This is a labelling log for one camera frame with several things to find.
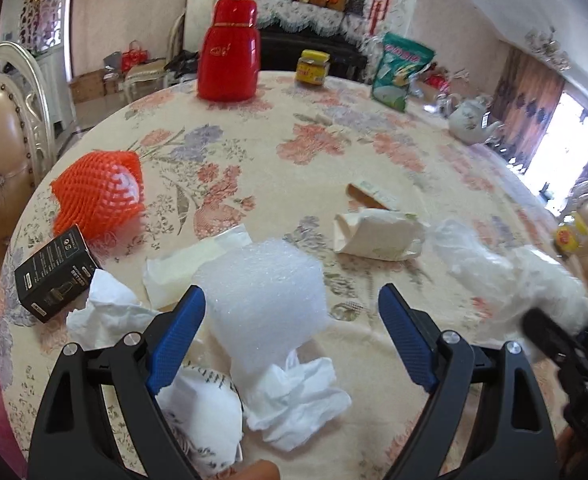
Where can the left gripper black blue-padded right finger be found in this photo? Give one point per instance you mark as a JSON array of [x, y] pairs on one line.
[[414, 339]]

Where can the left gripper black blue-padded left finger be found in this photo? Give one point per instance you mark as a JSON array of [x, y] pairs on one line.
[[72, 437]]

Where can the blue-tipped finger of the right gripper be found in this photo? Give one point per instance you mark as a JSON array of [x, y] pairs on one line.
[[549, 329]]

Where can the black cardboard box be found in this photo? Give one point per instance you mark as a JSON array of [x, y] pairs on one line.
[[55, 275]]

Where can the white foam sheet block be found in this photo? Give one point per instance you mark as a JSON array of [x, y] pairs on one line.
[[264, 301]]

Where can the person's left thumb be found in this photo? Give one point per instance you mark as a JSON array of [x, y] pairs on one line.
[[262, 470]]

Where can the small yellow-labelled jar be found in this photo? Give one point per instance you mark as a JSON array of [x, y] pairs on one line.
[[570, 234]]

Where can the crumpled white plastic bag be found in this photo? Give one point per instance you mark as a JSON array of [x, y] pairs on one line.
[[110, 312]]

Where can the printed white paper wrapper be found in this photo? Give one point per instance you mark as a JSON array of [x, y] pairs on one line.
[[204, 413]]

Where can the torn beige paper carton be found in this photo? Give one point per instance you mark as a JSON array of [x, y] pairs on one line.
[[379, 229]]

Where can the crumpled white tissue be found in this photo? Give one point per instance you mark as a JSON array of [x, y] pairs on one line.
[[289, 404]]

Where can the white floral teapot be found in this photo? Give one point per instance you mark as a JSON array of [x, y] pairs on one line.
[[469, 123]]

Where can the brown patterned curtain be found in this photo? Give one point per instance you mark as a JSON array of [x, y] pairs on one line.
[[525, 100]]

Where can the orange foam fruit net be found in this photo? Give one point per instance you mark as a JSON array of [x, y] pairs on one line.
[[98, 193]]

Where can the floral tablecloth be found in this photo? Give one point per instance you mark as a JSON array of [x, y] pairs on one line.
[[280, 165]]

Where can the crystal chandelier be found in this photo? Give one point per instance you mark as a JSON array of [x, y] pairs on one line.
[[544, 46]]

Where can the ornate tan leather chair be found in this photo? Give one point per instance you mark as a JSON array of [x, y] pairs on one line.
[[27, 143]]

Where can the green snack bag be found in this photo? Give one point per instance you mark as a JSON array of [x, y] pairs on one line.
[[402, 60]]

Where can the yellow-lidded glass jar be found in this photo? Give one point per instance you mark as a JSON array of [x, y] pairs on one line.
[[312, 67]]

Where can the cream wooden side chair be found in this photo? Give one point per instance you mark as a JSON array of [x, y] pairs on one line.
[[155, 70]]

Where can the red handbag on floor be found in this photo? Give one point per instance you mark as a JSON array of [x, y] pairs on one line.
[[133, 56]]

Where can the white stool with black bag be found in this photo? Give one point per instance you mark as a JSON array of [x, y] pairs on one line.
[[185, 63]]

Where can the black handbag on piano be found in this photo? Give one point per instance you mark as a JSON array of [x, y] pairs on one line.
[[354, 7]]

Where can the red thermos jug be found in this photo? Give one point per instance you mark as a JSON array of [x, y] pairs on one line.
[[229, 61]]

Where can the lace piano cover cloth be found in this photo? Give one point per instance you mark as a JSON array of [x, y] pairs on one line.
[[293, 16]]

